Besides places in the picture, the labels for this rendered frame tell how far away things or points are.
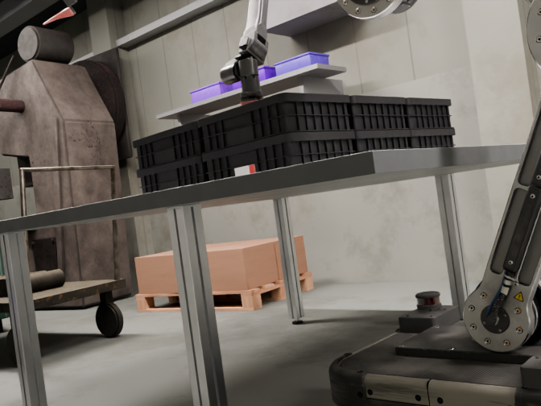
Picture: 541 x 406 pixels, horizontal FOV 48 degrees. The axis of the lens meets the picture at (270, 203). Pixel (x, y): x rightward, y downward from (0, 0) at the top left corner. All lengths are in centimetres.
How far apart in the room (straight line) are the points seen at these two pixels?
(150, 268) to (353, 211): 148
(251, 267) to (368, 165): 284
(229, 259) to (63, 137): 195
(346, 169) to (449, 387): 48
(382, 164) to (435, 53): 300
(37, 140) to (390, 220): 298
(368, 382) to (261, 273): 261
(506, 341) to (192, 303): 70
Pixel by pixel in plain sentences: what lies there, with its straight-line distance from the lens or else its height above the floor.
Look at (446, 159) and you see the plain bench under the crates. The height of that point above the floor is 68.
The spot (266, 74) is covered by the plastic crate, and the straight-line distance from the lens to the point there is 423.
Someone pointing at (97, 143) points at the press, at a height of 134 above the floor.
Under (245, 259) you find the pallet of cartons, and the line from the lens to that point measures 380.
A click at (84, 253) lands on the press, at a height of 45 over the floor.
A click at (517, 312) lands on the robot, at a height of 35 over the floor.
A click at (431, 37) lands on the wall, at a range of 408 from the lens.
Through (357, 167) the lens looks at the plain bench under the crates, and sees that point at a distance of 107.
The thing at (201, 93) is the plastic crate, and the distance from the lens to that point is 465.
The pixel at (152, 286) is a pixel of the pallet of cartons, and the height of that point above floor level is 18.
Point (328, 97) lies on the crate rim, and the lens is 181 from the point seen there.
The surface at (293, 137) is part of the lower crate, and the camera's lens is 167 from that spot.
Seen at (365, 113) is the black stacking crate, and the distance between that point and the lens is 195.
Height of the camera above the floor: 63
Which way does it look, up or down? level
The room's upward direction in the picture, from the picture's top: 8 degrees counter-clockwise
